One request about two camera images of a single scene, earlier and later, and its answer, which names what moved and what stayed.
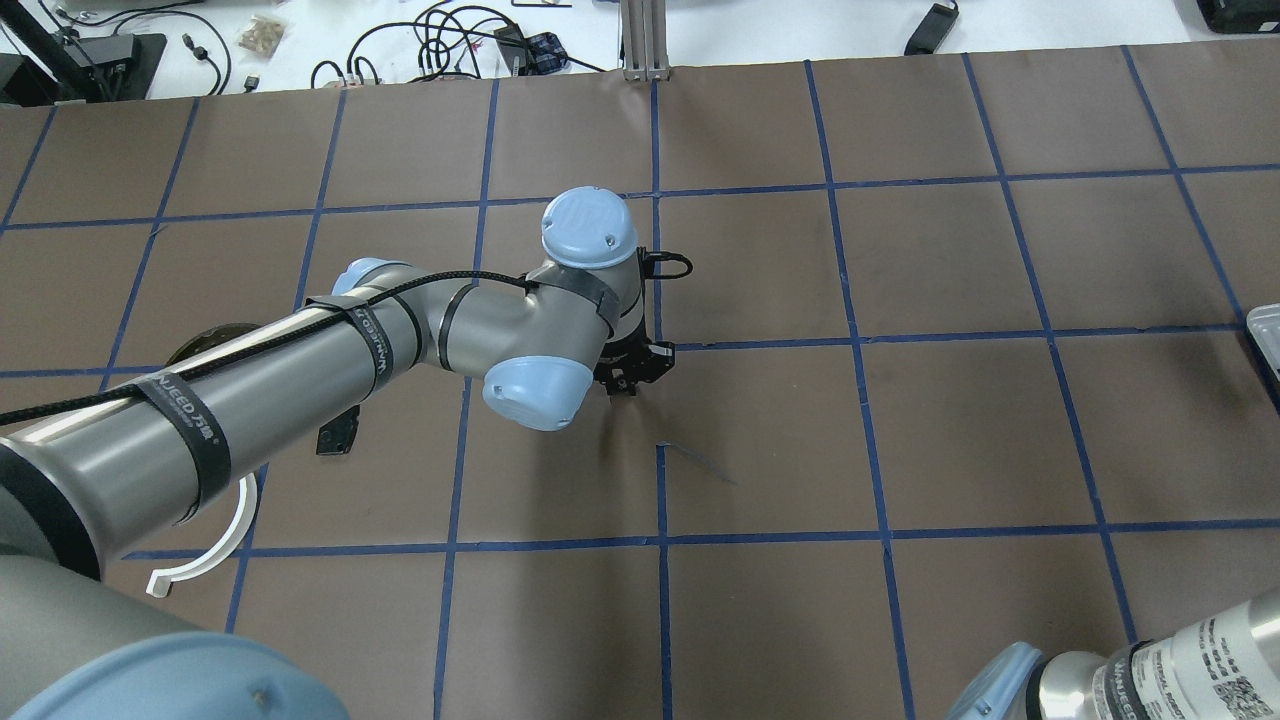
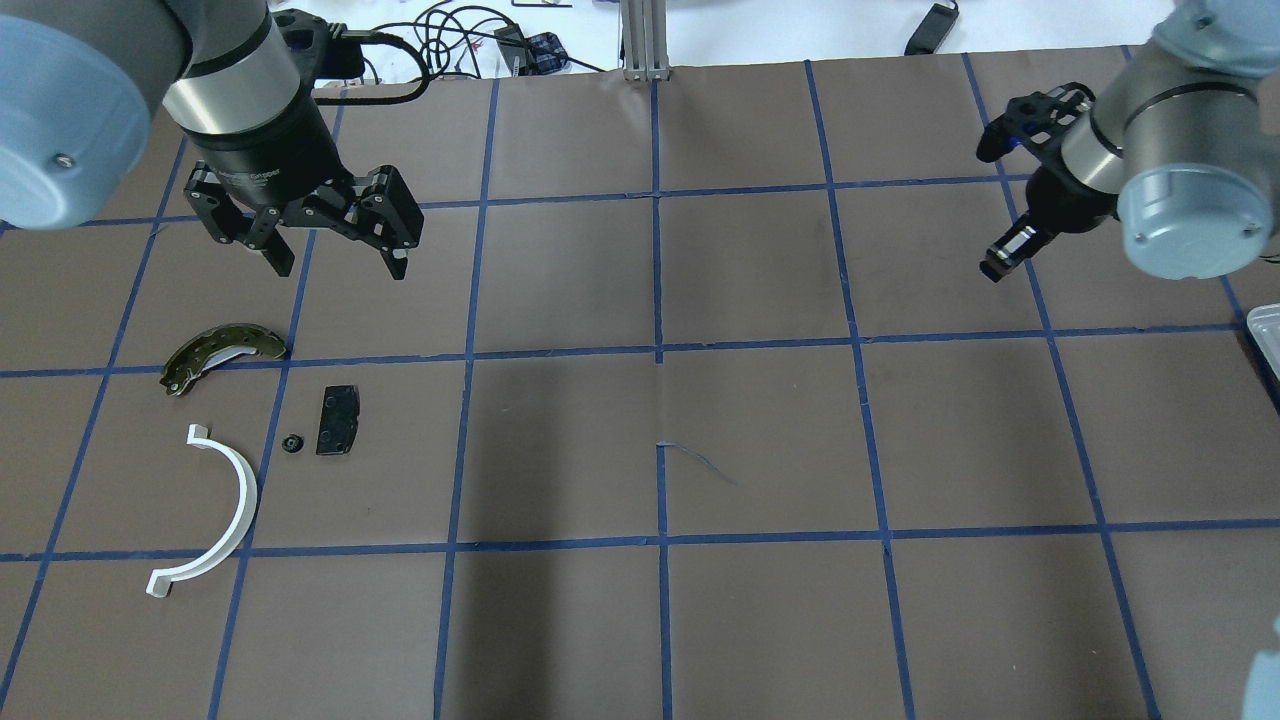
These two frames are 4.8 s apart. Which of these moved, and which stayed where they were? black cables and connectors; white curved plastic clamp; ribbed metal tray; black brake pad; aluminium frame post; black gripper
Moved: black cables and connectors; black gripper
Stayed: white curved plastic clamp; aluminium frame post; ribbed metal tray; black brake pad
